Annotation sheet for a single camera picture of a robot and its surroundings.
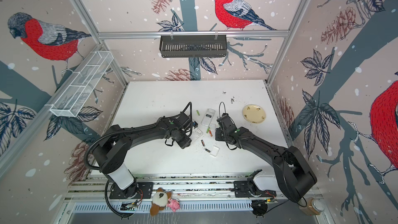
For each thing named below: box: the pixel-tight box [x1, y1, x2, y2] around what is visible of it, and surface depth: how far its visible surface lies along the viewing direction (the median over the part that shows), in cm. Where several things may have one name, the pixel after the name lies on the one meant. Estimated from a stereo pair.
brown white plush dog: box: [150, 187, 173, 217], surface depth 70 cm
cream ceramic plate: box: [242, 104, 266, 124], surface depth 104 cm
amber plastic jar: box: [298, 197, 326, 216], surface depth 63 cm
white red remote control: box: [200, 108, 216, 127], surface depth 102 cm
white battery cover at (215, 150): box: [209, 145, 221, 157], surface depth 88 cm
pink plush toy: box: [166, 197, 181, 213], surface depth 70 cm
